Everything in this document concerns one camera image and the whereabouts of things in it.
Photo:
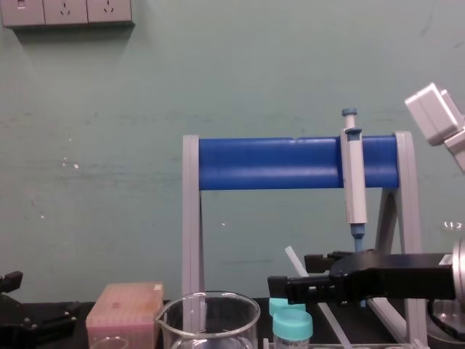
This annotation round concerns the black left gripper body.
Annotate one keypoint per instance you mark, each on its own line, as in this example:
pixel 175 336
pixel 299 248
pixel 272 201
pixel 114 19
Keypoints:
pixel 14 336

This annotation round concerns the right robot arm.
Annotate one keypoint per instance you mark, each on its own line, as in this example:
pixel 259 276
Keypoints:
pixel 432 112

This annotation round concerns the blue stand crossbar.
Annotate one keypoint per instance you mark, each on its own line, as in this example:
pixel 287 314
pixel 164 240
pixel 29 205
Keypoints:
pixel 269 163

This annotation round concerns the large clear glass beaker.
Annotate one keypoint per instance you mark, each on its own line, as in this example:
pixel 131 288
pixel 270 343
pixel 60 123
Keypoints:
pixel 210 320

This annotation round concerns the teal capped sample tube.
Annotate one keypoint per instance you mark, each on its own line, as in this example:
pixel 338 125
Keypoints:
pixel 281 304
pixel 292 327

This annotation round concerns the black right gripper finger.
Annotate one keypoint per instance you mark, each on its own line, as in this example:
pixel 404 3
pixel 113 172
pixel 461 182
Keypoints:
pixel 319 263
pixel 309 290

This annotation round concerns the clear plastic tube rack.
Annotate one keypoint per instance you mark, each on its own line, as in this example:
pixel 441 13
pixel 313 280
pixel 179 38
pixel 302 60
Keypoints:
pixel 363 346

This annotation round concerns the grey wall socket panel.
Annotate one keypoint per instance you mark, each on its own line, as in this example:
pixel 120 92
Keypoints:
pixel 65 12

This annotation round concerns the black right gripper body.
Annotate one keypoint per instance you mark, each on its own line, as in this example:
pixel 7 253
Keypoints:
pixel 392 276

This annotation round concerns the white and blue pipette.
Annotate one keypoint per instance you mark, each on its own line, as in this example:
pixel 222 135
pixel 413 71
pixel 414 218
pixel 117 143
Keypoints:
pixel 354 181

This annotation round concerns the pink pipette tip box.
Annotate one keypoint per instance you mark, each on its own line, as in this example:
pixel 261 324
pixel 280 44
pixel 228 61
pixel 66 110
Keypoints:
pixel 123 312

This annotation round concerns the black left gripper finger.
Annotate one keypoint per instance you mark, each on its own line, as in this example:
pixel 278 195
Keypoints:
pixel 11 281
pixel 54 315

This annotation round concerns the grey pipette stand frame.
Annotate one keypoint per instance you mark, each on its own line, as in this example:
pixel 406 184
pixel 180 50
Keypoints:
pixel 190 218

